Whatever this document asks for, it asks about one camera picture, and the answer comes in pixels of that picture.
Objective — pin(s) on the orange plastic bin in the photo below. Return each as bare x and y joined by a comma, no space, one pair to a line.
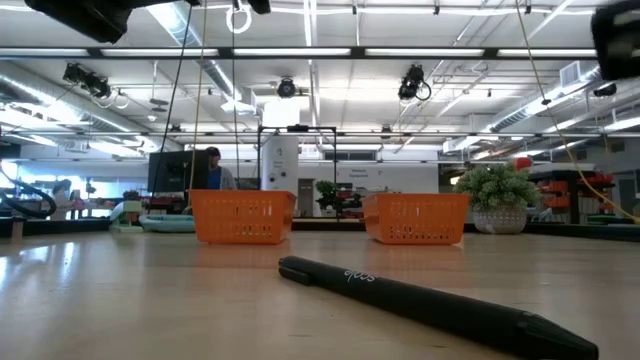
242,217
415,220

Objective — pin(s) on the black pen white print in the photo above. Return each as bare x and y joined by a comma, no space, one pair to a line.
425,303

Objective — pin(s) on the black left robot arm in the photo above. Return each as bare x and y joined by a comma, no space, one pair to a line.
90,15

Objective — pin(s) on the rack with red bins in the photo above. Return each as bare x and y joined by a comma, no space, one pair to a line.
555,187

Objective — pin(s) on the green potted plant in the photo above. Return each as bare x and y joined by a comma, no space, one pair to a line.
495,182

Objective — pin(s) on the small background plant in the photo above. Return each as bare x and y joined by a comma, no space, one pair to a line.
327,190

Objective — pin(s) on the white cylindrical tank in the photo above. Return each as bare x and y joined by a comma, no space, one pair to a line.
280,165

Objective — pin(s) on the person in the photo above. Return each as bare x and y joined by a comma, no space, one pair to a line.
220,177
62,192

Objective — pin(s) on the black monitor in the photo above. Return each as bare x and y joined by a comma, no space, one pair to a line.
175,172

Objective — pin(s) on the blue calculator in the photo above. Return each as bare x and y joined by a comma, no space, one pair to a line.
167,224

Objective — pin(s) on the black spotlight cluster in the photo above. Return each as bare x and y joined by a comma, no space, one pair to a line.
85,80

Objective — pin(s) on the round black ceiling camera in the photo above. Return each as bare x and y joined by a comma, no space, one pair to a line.
286,87

